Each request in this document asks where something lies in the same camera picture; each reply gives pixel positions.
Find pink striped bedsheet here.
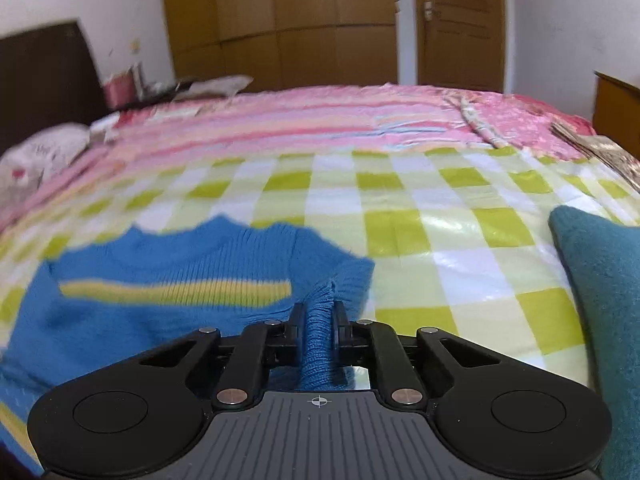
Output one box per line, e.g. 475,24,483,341
0,82,501,221

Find brown wooden wardrobe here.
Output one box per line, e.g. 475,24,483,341
160,0,400,93

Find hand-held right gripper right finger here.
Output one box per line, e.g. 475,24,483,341
333,302,507,408

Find brown patterned cloth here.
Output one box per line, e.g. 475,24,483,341
550,120,640,186

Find grey dotted pillow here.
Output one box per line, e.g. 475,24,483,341
0,124,91,201

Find dark nightstand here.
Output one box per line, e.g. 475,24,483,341
107,89,177,111

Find grey cloth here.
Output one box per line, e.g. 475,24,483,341
175,75,253,101

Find teal folded cloth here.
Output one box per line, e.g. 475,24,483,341
549,205,640,480

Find blue knit sweater yellow stripes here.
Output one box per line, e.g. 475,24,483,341
0,215,376,466

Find brown wooden door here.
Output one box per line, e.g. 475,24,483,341
412,0,508,93

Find pink floral blanket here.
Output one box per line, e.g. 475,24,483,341
445,87,601,161

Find pink box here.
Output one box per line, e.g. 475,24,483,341
102,74,133,108

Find wooden shelf desk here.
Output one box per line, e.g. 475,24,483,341
593,71,640,153

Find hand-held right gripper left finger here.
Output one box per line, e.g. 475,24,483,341
131,302,308,409

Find dark wooden headboard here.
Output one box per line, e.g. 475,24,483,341
0,20,108,153

